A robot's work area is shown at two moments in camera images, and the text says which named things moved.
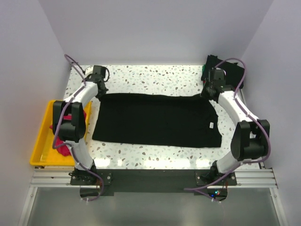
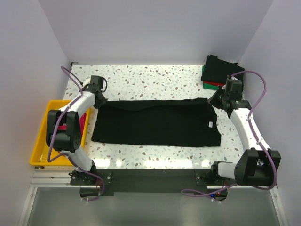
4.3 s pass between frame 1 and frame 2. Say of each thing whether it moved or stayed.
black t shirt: moved
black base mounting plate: stayed
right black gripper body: moved
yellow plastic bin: stayed
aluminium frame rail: stayed
